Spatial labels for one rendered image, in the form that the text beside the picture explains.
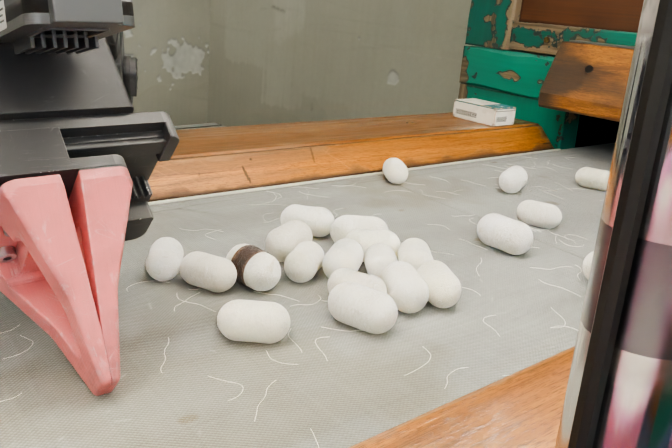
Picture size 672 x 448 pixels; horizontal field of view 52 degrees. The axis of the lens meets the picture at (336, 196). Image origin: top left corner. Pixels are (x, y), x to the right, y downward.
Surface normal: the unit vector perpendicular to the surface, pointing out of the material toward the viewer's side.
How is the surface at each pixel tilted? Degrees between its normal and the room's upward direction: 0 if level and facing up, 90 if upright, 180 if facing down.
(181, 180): 45
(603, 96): 67
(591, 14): 90
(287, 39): 90
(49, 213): 63
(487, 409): 0
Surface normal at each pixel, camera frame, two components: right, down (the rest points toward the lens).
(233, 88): -0.72, 0.13
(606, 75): -0.68, -0.26
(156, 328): 0.08, -0.95
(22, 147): 0.47, -0.53
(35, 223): 0.58, -0.19
